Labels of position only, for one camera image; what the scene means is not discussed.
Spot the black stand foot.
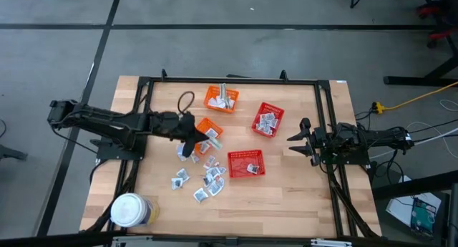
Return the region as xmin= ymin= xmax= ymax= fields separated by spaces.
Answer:
xmin=0 ymin=143 xmax=29 ymax=161

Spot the yellow power cord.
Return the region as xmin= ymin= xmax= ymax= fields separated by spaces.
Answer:
xmin=371 ymin=80 xmax=458 ymax=115

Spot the black stand base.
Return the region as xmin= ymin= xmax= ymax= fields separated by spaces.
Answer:
xmin=382 ymin=0 xmax=458 ymax=89

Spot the black vertical post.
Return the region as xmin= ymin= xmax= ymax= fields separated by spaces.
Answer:
xmin=447 ymin=182 xmax=458 ymax=247

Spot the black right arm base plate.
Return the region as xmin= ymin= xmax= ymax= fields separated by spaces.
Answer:
xmin=319 ymin=146 xmax=372 ymax=166

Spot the white floor cable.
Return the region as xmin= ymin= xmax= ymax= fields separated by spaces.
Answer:
xmin=368 ymin=96 xmax=458 ymax=160

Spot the white paper sheet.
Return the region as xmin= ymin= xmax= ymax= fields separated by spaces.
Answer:
xmin=385 ymin=174 xmax=444 ymax=229

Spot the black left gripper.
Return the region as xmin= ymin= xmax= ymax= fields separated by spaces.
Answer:
xmin=153 ymin=110 xmax=210 ymax=158

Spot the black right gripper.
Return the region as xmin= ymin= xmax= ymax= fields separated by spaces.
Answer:
xmin=287 ymin=117 xmax=328 ymax=168

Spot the silver frame bracket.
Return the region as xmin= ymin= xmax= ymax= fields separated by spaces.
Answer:
xmin=310 ymin=238 xmax=354 ymax=247

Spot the orange plastic basket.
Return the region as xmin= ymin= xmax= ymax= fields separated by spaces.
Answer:
xmin=194 ymin=117 xmax=225 ymax=157
xmin=203 ymin=84 xmax=240 ymax=115

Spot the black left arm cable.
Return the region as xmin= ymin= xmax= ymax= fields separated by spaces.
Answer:
xmin=176 ymin=90 xmax=196 ymax=115

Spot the black floor cable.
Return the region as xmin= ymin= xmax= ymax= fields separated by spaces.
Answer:
xmin=409 ymin=117 xmax=458 ymax=134

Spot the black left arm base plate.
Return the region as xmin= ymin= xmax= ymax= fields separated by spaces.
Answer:
xmin=89 ymin=136 xmax=147 ymax=161

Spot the black overhead frame beam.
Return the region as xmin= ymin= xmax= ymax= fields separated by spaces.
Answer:
xmin=0 ymin=231 xmax=458 ymax=247

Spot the green circuit board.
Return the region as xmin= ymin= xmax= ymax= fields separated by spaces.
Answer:
xmin=410 ymin=198 xmax=438 ymax=238

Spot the white-lidded yellow wipes tub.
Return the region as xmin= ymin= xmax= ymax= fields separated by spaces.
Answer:
xmin=109 ymin=192 xmax=160 ymax=229

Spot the red plastic basket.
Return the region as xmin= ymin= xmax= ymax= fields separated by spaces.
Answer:
xmin=250 ymin=102 xmax=286 ymax=139

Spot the black slanted beam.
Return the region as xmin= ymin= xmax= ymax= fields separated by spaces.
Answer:
xmin=371 ymin=169 xmax=458 ymax=202

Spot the person's red shoe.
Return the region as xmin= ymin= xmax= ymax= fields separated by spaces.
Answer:
xmin=416 ymin=0 xmax=452 ymax=19
xmin=426 ymin=26 xmax=458 ymax=49

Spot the small red-orange plastic basket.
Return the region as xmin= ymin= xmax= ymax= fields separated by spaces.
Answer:
xmin=227 ymin=149 xmax=267 ymax=180

